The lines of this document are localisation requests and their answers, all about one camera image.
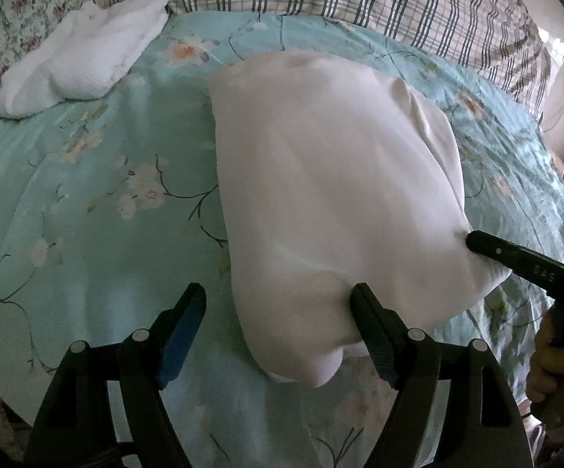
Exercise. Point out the white garment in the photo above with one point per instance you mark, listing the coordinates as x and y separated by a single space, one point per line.
340 195

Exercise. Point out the person's right hand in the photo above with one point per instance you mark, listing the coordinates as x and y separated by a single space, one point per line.
552 380

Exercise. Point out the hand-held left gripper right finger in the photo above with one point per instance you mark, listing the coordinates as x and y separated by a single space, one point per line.
377 336

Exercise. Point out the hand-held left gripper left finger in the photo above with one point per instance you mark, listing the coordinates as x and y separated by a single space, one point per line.
184 336

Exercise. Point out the teal floral bed sheet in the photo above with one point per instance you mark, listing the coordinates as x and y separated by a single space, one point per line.
116 204

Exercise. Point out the white folded towel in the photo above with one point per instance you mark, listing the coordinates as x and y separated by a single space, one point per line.
82 53

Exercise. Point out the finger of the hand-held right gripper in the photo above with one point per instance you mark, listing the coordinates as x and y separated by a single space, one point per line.
515 256

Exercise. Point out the floral pillow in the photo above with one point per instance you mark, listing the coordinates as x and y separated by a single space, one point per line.
14 34

